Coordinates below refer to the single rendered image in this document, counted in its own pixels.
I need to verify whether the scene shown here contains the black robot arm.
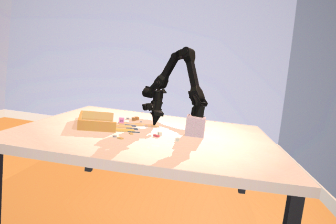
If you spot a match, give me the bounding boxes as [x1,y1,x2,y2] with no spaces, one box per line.
[142,47,208,118]

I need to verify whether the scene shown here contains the tan open-top box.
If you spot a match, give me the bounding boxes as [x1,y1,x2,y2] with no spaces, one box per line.
[77,109,117,133]

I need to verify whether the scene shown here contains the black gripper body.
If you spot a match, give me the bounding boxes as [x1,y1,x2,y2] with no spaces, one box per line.
[149,99,164,116]

